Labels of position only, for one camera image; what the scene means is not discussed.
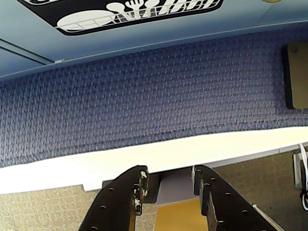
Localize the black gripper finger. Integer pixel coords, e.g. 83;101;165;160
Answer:
78;165;150;231
191;164;285;231

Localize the white table board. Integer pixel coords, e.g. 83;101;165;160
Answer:
0;126;308;195

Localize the beige board with black edge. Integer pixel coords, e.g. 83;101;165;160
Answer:
281;42;308;111

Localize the blue toy kitchen cabinet front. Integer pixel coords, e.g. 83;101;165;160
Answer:
0;0;308;79

